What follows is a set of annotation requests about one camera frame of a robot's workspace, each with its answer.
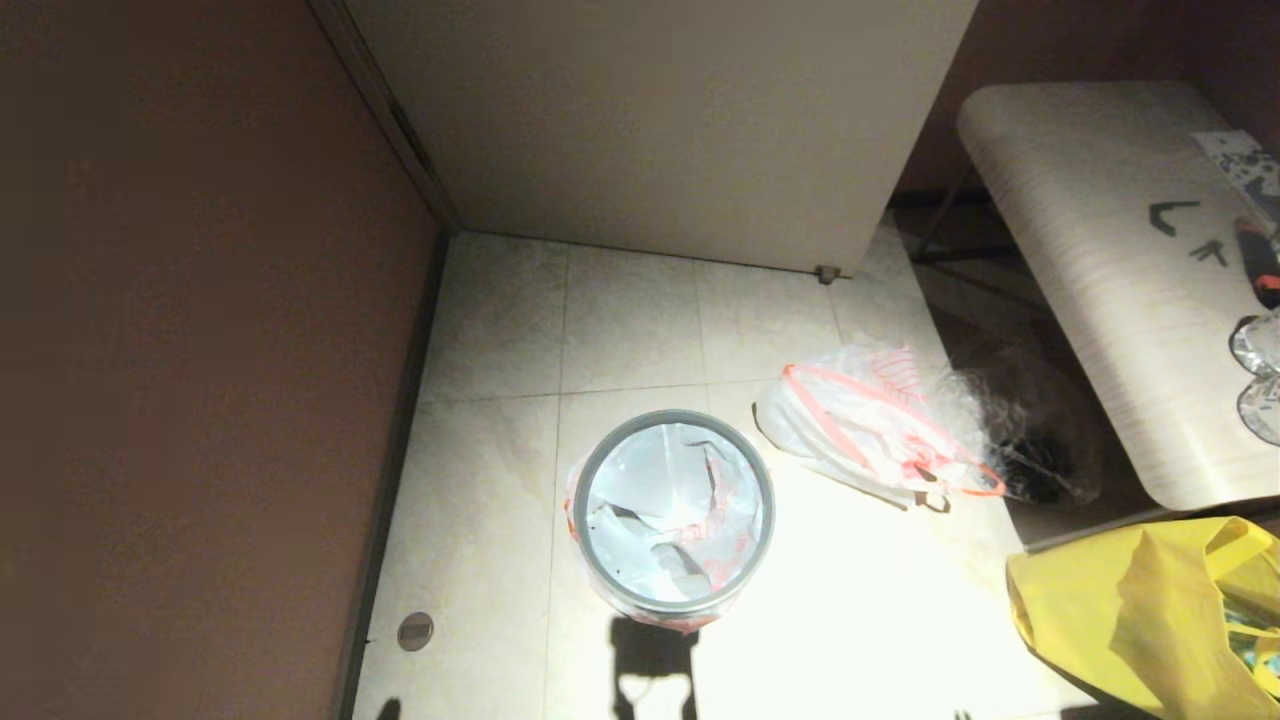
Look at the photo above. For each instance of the white plastic bag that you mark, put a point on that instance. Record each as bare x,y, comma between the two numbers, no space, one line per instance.
660,490

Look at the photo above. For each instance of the black round trash bin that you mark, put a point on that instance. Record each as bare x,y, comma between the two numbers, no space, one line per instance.
680,620

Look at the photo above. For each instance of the crumpled clear plastic bag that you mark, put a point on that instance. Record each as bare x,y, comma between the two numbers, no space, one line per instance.
1050,440

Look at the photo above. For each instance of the yellow plastic bag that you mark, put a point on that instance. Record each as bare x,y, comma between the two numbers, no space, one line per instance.
1130,610

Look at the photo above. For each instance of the small grey door stopper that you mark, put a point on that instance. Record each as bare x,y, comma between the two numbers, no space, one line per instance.
826,274

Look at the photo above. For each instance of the white door panel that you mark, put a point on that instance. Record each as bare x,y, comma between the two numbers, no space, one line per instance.
660,120

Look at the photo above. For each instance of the round metal floor drain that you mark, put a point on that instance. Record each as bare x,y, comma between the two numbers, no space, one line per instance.
415,631

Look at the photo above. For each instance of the black L-shaped hex key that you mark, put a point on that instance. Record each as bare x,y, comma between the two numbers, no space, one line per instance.
1158,218

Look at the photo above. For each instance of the small black hex keys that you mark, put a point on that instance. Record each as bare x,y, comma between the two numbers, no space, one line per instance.
1208,253

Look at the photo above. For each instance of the clear glass items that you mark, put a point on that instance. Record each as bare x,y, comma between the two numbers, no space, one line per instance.
1262,412

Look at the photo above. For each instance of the black red screwdriver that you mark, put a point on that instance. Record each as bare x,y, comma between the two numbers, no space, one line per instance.
1262,270

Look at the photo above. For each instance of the black white patterned sheet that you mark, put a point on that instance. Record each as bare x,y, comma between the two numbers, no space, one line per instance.
1245,160

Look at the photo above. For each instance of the green printed package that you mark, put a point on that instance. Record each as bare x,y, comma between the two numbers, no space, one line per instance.
1258,655

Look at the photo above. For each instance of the black metal table frame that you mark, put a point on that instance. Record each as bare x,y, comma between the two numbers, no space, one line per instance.
960,255

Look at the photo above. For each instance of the brown door frame strip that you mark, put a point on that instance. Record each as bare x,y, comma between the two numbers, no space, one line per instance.
375,90

